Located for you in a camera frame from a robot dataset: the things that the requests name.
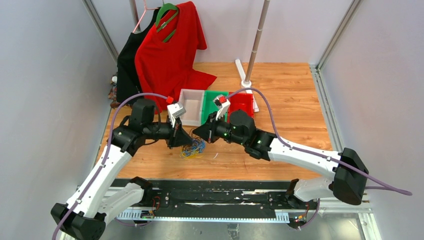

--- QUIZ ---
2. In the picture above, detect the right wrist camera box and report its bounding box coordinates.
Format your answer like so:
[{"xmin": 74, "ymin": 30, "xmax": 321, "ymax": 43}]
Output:
[{"xmin": 213, "ymin": 94, "xmax": 231, "ymax": 121}]

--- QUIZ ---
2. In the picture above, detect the brown cable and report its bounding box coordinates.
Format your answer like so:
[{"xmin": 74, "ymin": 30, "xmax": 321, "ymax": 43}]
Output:
[{"xmin": 188, "ymin": 129, "xmax": 200, "ymax": 148}]

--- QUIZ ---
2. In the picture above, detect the green storage bin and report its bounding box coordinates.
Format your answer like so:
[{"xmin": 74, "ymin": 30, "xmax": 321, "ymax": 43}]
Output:
[{"xmin": 200, "ymin": 90, "xmax": 229, "ymax": 125}]

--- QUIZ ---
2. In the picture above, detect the white rack base foot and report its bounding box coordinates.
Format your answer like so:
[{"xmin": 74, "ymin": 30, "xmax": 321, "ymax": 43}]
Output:
[{"xmin": 234, "ymin": 58, "xmax": 260, "ymax": 114}]

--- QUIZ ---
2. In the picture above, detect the beige rack pole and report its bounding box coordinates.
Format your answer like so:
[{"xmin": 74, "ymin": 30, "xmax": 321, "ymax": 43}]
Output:
[{"xmin": 243, "ymin": 0, "xmax": 270, "ymax": 88}]

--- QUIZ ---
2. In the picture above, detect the red t-shirt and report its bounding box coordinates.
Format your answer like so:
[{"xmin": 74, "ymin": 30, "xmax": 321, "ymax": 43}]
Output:
[{"xmin": 135, "ymin": 1, "xmax": 216, "ymax": 113}]

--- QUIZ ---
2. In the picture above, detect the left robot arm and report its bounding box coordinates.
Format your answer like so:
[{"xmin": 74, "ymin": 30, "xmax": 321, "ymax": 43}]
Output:
[{"xmin": 50, "ymin": 98, "xmax": 192, "ymax": 240}]

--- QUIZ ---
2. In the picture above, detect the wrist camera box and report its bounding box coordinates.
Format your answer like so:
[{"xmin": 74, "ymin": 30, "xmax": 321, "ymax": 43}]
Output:
[
  {"xmin": 213, "ymin": 94, "xmax": 231, "ymax": 121},
  {"xmin": 167, "ymin": 102, "xmax": 187, "ymax": 128}
]

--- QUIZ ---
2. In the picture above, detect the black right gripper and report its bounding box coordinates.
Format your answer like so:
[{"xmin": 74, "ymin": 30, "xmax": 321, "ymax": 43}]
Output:
[{"xmin": 193, "ymin": 111, "xmax": 247, "ymax": 147}]

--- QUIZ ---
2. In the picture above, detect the patterned cloth at wall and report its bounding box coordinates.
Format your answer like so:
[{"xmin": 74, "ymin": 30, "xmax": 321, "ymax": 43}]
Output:
[{"xmin": 108, "ymin": 74, "xmax": 121, "ymax": 109}]

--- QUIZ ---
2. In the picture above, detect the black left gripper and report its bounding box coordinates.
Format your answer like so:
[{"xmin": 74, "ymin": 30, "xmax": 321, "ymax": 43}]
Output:
[{"xmin": 144, "ymin": 114, "xmax": 194, "ymax": 150}]

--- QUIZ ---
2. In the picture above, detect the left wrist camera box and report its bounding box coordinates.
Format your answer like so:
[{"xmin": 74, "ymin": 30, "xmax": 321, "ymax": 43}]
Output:
[{"xmin": 167, "ymin": 102, "xmax": 187, "ymax": 128}]

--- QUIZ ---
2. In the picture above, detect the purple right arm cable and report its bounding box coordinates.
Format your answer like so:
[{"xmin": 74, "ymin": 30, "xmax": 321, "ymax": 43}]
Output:
[{"xmin": 226, "ymin": 87, "xmax": 413, "ymax": 196}]

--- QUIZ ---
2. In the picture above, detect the pink clothes hanger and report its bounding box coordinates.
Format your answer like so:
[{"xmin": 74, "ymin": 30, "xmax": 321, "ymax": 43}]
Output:
[{"xmin": 130, "ymin": 0, "xmax": 158, "ymax": 33}]

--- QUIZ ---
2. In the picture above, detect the green clothes hanger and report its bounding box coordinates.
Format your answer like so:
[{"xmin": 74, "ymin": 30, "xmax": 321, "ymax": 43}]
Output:
[{"xmin": 154, "ymin": 3, "xmax": 180, "ymax": 43}]

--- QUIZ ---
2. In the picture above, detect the black garment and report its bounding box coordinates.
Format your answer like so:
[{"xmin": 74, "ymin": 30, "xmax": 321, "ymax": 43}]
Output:
[{"xmin": 116, "ymin": 9, "xmax": 159, "ymax": 104}]

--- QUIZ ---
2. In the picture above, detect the white storage bin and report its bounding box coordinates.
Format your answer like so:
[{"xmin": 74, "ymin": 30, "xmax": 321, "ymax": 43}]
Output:
[{"xmin": 179, "ymin": 88, "xmax": 205, "ymax": 127}]

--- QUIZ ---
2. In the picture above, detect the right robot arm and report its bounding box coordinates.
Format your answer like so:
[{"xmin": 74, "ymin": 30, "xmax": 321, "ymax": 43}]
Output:
[{"xmin": 193, "ymin": 110, "xmax": 369, "ymax": 209}]

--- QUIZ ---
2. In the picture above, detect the red storage bin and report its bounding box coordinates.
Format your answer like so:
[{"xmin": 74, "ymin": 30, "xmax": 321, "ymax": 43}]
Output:
[{"xmin": 228, "ymin": 92, "xmax": 254, "ymax": 118}]

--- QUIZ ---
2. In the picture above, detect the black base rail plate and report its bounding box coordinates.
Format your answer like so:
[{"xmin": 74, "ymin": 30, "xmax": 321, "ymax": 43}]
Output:
[{"xmin": 117, "ymin": 179, "xmax": 317, "ymax": 223}]

